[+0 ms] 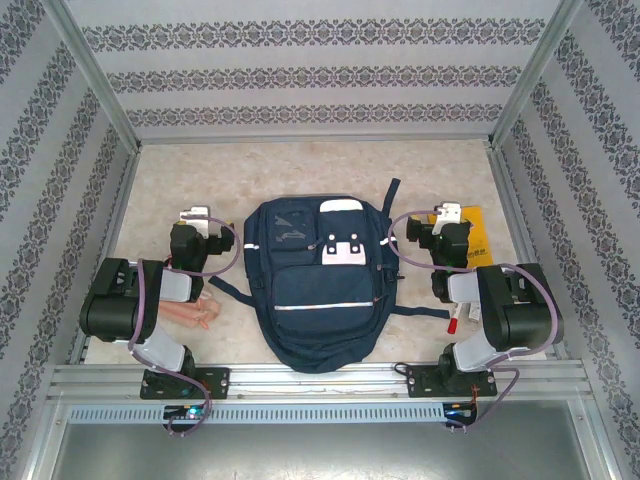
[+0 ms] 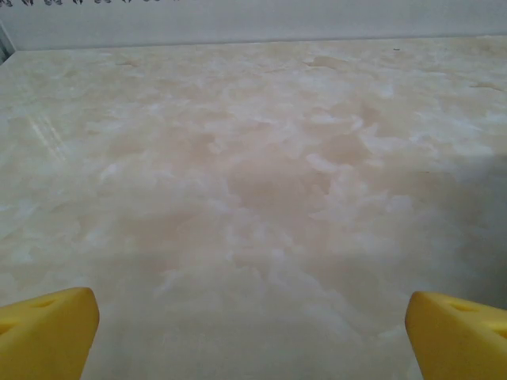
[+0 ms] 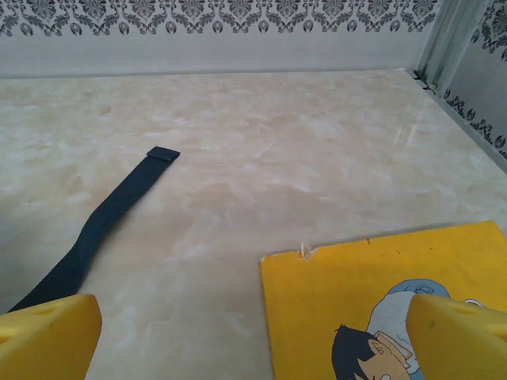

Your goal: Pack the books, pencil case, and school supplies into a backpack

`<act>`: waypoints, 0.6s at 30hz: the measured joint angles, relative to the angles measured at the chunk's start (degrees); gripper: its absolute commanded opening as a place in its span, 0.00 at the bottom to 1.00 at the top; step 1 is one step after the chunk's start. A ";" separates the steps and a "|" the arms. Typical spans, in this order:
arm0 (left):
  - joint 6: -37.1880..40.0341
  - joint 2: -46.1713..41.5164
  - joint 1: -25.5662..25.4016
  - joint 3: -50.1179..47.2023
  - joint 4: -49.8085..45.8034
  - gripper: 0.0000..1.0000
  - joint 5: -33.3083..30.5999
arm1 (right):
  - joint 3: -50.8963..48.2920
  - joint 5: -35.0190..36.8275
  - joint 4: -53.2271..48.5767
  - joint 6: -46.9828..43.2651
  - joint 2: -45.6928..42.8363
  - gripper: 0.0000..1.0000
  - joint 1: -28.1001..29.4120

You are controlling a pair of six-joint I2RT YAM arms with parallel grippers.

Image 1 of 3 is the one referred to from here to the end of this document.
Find yellow book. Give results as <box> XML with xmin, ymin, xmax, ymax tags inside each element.
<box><xmin>462</xmin><ymin>203</ymin><xmax>497</xmax><ymax>270</ymax></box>

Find pink pencil case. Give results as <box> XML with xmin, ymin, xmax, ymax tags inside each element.
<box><xmin>159</xmin><ymin>297</ymin><xmax>221</xmax><ymax>331</ymax></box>

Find navy blue backpack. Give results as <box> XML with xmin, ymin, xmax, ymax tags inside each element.
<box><xmin>208</xmin><ymin>177</ymin><xmax>451</xmax><ymax>375</ymax></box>

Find grey metal shelf panel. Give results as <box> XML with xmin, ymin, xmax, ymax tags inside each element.
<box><xmin>49</xmin><ymin>422</ymin><xmax>601</xmax><ymax>480</ymax></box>

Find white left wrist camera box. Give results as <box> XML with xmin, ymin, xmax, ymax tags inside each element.
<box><xmin>179</xmin><ymin>203</ymin><xmax>215</xmax><ymax>237</ymax></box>

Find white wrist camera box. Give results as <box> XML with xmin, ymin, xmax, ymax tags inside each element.
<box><xmin>179</xmin><ymin>203</ymin><xmax>215</xmax><ymax>237</ymax></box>
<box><xmin>432</xmin><ymin>201</ymin><xmax>464</xmax><ymax>236</ymax></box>

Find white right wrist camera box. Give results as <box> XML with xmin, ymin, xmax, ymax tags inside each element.
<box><xmin>432</xmin><ymin>201</ymin><xmax>464</xmax><ymax>236</ymax></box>

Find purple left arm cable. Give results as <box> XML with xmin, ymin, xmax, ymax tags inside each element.
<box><xmin>128</xmin><ymin>215</ymin><xmax>242</xmax><ymax>439</ymax></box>

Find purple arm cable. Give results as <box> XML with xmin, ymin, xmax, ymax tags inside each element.
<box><xmin>388</xmin><ymin>209</ymin><xmax>565</xmax><ymax>435</ymax></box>
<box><xmin>128</xmin><ymin>215</ymin><xmax>242</xmax><ymax>439</ymax></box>

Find aluminium table side rail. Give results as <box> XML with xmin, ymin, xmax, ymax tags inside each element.
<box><xmin>485</xmin><ymin>144</ymin><xmax>574</xmax><ymax>362</ymax></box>
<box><xmin>67</xmin><ymin>148</ymin><xmax>144</xmax><ymax>365</ymax></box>

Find aluminium table back rail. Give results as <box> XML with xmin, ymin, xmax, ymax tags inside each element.
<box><xmin>137</xmin><ymin>132</ymin><xmax>494</xmax><ymax>146</ymax></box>

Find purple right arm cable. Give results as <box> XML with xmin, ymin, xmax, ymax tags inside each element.
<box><xmin>388</xmin><ymin>209</ymin><xmax>565</xmax><ymax>435</ymax></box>

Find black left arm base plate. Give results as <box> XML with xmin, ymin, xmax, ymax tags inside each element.
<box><xmin>139</xmin><ymin>367</ymin><xmax>232</xmax><ymax>401</ymax></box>

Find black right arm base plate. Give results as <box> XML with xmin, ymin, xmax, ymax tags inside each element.
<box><xmin>407</xmin><ymin>364</ymin><xmax>499</xmax><ymax>400</ymax></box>

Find aluminium mounting rail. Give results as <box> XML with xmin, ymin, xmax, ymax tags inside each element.
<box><xmin>47</xmin><ymin>360</ymin><xmax>596</xmax><ymax>404</ymax></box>

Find aluminium frame post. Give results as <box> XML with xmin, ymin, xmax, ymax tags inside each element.
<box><xmin>40</xmin><ymin>0</ymin><xmax>144</xmax><ymax>154</ymax></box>
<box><xmin>485</xmin><ymin>0</ymin><xmax>587</xmax><ymax>151</ymax></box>

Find slotted grey cable duct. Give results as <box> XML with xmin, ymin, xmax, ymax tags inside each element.
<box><xmin>66</xmin><ymin>402</ymin><xmax>447</xmax><ymax>426</ymax></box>

